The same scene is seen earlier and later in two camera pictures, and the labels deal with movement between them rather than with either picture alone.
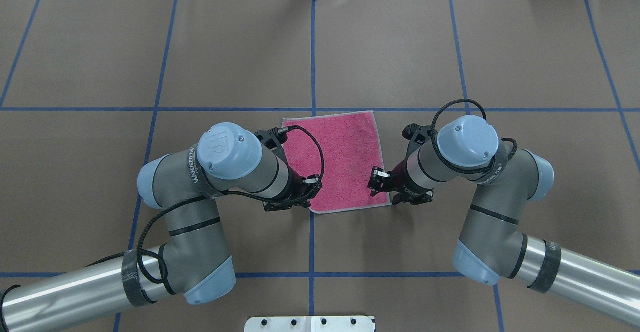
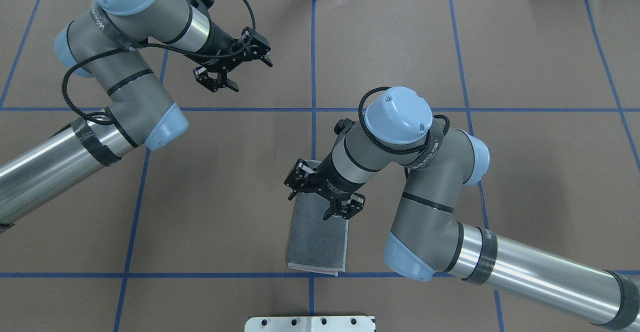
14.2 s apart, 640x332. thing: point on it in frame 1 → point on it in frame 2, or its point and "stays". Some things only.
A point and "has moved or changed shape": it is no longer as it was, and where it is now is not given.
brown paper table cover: x=96 y=81 stays
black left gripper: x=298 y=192 → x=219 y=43
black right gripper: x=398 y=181 → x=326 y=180
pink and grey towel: x=342 y=149 has moved or changed shape
